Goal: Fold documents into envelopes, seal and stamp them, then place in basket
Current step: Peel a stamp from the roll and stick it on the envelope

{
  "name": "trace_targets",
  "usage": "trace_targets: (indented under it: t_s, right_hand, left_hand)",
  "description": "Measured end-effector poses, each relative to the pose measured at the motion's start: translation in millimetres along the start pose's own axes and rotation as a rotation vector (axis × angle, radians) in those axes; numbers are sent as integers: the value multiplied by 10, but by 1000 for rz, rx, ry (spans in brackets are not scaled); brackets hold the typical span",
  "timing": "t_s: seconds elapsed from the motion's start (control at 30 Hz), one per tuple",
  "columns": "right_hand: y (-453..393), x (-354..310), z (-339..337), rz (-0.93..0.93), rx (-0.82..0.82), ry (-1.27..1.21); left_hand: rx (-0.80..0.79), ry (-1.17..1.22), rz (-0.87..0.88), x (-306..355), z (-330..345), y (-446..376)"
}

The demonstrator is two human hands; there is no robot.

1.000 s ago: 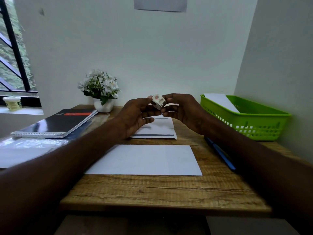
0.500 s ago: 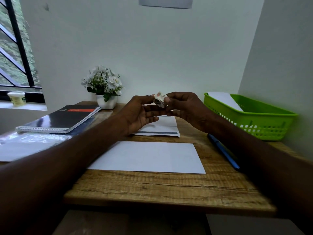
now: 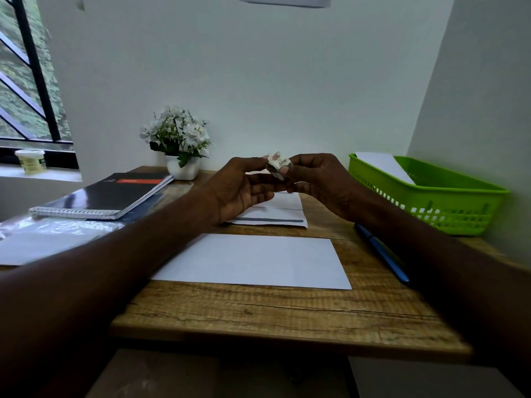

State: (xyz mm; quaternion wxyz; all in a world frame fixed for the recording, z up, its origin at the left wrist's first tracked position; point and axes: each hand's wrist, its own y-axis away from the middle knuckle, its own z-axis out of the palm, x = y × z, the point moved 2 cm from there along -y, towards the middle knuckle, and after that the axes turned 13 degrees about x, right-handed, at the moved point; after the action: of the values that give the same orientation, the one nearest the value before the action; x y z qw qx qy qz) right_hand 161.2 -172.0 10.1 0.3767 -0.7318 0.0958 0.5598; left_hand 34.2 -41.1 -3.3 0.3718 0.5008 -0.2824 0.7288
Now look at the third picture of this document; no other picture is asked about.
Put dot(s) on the person's left hand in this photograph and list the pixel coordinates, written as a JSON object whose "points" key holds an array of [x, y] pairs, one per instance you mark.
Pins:
{"points": [[236, 190]]}

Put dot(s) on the person's right hand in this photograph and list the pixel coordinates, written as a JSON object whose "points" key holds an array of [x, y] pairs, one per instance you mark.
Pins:
{"points": [[327, 186]]}

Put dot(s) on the grey lined printed document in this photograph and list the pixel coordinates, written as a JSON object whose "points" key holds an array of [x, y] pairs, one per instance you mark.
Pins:
{"points": [[286, 209]]}

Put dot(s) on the white envelope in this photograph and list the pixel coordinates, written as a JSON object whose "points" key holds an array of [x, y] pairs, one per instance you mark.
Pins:
{"points": [[257, 263], [383, 165]]}

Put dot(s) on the green plastic basket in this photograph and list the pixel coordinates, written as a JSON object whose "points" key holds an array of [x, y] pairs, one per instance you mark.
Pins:
{"points": [[439, 203]]}

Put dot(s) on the clear plastic sleeve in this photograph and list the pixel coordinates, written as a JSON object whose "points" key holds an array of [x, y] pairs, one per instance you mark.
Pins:
{"points": [[62, 225]]}

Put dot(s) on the stack of white envelopes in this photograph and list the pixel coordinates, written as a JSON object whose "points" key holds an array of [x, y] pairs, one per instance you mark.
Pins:
{"points": [[37, 248]]}

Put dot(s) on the person's right forearm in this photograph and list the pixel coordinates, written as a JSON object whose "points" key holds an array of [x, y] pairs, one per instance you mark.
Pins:
{"points": [[460, 294]]}

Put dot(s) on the person's left forearm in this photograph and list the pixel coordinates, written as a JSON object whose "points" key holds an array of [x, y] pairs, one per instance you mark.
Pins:
{"points": [[91, 294]]}

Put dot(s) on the white flower plant in pot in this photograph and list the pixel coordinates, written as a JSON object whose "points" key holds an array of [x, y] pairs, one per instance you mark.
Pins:
{"points": [[178, 134]]}

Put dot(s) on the blue pen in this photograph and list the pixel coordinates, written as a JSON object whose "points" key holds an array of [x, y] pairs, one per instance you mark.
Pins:
{"points": [[386, 254]]}

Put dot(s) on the blue book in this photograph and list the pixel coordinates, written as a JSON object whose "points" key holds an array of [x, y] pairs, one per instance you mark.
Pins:
{"points": [[141, 209]]}

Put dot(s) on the black spiral notebook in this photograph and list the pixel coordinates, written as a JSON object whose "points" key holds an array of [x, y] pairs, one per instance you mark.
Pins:
{"points": [[103, 196]]}

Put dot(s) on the paper notice sheet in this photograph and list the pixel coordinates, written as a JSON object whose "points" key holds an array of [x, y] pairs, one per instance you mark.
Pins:
{"points": [[286, 0]]}

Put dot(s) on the white window sill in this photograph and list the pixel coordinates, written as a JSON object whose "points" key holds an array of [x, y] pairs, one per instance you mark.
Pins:
{"points": [[41, 174]]}

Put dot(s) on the small cream jar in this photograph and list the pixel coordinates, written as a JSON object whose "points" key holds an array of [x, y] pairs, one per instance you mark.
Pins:
{"points": [[31, 161]]}

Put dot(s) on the black window grille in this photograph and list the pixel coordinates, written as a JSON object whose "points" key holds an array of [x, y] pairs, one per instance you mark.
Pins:
{"points": [[39, 78]]}

